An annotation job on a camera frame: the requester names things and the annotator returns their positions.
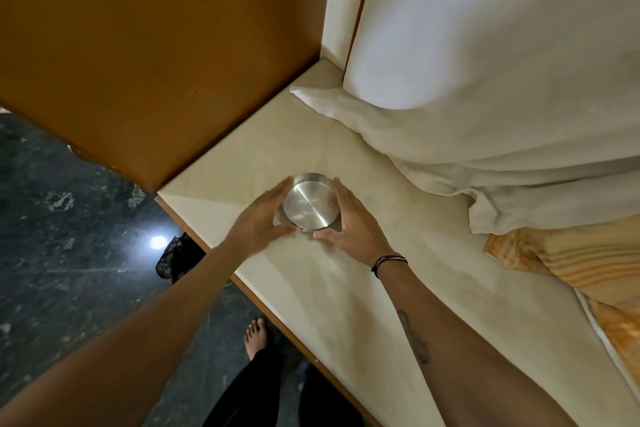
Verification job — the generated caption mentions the person's left forearm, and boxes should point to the person's left forearm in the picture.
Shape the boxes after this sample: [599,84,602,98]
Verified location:
[0,240,247,427]

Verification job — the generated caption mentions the brown wooden cabinet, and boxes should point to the brown wooden cabinet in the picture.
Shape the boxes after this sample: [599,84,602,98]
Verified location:
[0,0,335,193]

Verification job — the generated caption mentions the person's right forearm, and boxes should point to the person's right forearm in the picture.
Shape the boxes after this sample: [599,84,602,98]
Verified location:
[374,254,581,427]

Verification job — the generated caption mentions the white curtain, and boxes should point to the white curtain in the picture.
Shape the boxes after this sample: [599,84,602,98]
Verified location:
[290,0,640,236]

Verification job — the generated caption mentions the person's right hand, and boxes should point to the person's right hand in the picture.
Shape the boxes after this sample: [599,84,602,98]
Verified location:
[312,177,395,268]

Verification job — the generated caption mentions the person's black trouser leg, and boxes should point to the person's black trouser leg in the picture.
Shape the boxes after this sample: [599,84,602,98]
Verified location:
[202,348,366,427]

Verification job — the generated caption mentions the round steel container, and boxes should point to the round steel container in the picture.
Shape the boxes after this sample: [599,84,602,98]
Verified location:
[282,173,342,233]

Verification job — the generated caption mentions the orange striped cloth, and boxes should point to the orange striped cloth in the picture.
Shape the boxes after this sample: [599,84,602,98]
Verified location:
[484,214,640,375]

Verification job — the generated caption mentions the person's left hand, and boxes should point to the person's left hand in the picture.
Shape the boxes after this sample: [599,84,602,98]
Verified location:
[223,176,297,258]

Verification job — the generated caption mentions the black wrist band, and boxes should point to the black wrist band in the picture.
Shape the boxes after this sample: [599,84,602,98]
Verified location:
[371,255,409,279]

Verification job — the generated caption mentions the person's foot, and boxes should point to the person's foot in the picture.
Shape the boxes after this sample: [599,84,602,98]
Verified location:
[243,318,269,361]

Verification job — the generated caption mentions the black plastic bag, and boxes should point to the black plastic bag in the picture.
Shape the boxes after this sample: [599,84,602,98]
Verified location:
[155,232,206,284]

